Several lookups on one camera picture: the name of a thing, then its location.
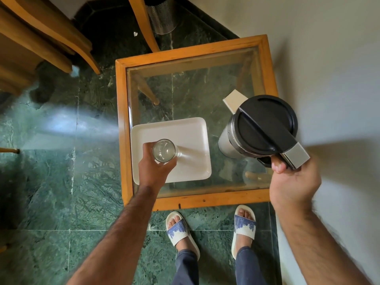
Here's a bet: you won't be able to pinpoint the perforated steel waste bin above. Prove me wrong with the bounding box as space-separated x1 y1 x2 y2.
144 0 179 35

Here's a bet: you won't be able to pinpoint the blue jeans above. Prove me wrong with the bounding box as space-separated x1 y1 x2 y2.
175 246 267 285

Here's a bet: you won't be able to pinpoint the clear drinking glass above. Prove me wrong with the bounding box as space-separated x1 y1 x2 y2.
152 139 180 163

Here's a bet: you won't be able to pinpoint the wooden furniture leg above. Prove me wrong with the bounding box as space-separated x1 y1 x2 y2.
127 0 161 53

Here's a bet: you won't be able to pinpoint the steel jug with black lid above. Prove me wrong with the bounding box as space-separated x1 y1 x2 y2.
218 95 311 170

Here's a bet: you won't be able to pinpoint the white and blue slipper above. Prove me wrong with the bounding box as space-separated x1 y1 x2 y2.
231 205 257 260
165 211 201 261

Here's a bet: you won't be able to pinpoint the person's right forearm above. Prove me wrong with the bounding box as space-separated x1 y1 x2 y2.
273 205 373 285

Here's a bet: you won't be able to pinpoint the white square tray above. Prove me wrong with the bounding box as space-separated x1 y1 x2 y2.
131 117 212 186

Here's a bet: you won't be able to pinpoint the person's right hand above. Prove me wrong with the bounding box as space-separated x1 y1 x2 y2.
269 154 322 219

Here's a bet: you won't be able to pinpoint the wooden chair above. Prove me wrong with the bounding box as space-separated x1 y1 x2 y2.
0 0 102 97

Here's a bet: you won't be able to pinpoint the person's left forearm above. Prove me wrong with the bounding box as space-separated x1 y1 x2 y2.
66 186 167 285

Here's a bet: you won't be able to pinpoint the wooden glass-top side table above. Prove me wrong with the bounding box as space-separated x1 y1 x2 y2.
115 34 280 212

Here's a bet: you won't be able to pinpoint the white and blue left slipper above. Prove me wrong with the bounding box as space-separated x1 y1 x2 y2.
165 211 201 261

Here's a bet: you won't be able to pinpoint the white and blue right slipper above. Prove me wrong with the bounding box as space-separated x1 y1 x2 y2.
231 205 257 260

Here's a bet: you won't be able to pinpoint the small beige card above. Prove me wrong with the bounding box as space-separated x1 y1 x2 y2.
223 89 249 114

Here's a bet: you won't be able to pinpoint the person's left hand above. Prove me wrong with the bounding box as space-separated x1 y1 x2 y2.
138 142 179 191

